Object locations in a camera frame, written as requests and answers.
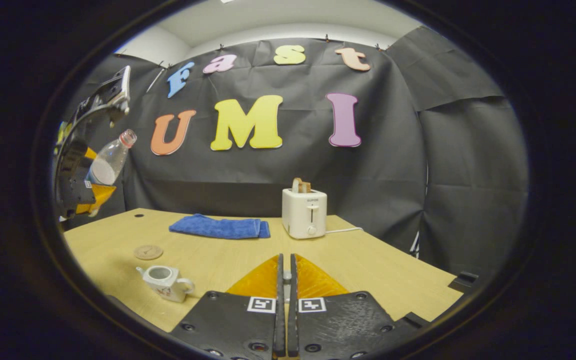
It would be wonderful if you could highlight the blue folded towel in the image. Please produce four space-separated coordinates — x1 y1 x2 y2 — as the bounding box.
169 214 271 240

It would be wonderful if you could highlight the white toaster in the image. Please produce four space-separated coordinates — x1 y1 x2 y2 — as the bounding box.
282 188 328 240

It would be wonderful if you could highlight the white ceramic teacup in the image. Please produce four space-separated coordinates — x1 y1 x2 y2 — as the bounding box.
136 265 196 304

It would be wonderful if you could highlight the round brown coaster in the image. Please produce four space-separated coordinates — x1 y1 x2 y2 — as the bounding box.
134 244 164 261

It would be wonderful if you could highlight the black backdrop cloth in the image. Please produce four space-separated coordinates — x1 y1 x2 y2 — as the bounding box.
60 26 530 281

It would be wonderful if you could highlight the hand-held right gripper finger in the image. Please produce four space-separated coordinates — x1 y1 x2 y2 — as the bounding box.
168 253 286 360
287 253 406 360

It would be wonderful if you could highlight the clear plastic water bottle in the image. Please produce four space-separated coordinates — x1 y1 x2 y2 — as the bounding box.
85 129 138 187

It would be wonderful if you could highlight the small black block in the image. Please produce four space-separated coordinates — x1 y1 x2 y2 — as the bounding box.
449 271 480 294

